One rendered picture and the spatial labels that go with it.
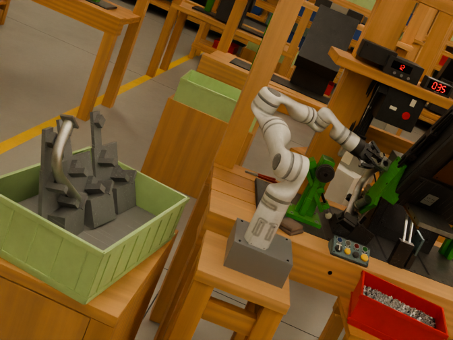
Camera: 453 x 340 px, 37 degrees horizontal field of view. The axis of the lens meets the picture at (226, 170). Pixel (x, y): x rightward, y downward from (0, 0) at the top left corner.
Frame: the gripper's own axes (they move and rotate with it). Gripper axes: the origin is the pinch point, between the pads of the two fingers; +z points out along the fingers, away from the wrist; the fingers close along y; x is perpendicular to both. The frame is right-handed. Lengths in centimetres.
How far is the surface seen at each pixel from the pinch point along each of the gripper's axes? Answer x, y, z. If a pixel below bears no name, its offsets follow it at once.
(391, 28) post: -13, 49, -27
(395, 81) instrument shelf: -11.0, 29.6, -14.1
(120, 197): -1, -76, -82
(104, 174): 0, -72, -90
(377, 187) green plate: -0.5, -10.0, 2.8
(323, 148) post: 26.4, 7.5, -15.6
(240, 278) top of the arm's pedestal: -18, -82, -37
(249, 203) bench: 24, -38, -34
